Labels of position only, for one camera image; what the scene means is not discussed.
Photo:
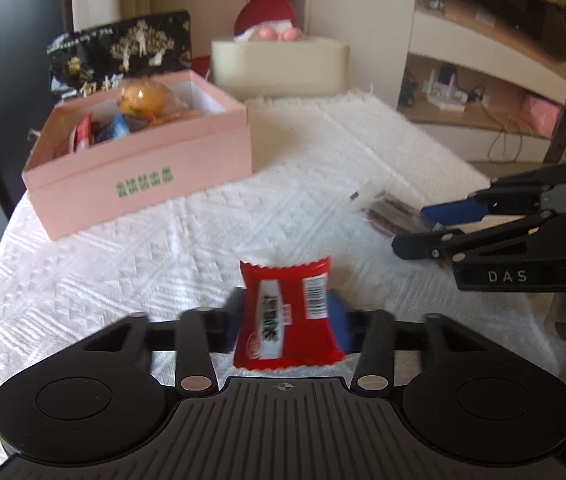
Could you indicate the black plum snack bag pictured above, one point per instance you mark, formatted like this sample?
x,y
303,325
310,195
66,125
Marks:
x,y
99,58

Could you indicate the bun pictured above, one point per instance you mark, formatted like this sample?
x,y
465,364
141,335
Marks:
x,y
148,99

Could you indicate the long red snack packet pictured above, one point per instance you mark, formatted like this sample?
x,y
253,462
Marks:
x,y
81,137

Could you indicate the blue seaweed snack packet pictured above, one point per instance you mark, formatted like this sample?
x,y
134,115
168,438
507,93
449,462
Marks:
x,y
111,129

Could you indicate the small red snack packet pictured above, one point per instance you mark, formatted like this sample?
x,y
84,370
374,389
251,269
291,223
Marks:
x,y
286,321

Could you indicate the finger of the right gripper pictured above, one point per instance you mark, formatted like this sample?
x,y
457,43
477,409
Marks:
x,y
444,244
473,208

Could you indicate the white shelf unit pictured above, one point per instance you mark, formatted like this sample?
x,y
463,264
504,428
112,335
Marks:
x,y
497,65

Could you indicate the white wifi router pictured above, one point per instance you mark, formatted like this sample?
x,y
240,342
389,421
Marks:
x,y
441,91

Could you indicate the pink box on shelf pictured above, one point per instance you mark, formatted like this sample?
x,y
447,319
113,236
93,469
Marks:
x,y
541,114

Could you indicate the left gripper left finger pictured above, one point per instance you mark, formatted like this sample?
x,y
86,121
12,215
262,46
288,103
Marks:
x,y
202,332

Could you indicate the red round lid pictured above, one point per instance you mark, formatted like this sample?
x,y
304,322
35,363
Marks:
x,y
259,11

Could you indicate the red quail egg pouch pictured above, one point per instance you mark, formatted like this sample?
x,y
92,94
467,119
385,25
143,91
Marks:
x,y
175,117

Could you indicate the sesame bar clear packet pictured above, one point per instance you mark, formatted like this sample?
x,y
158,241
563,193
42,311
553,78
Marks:
x,y
385,213

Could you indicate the cream tissue box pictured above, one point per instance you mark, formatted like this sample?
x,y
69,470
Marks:
x,y
313,66

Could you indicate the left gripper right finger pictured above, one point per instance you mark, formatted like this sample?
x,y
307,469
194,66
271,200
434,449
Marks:
x,y
371,335

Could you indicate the pink cardboard box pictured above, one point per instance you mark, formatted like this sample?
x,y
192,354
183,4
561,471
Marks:
x,y
74,191

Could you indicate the white textured tablecloth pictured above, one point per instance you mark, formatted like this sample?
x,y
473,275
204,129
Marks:
x,y
309,158

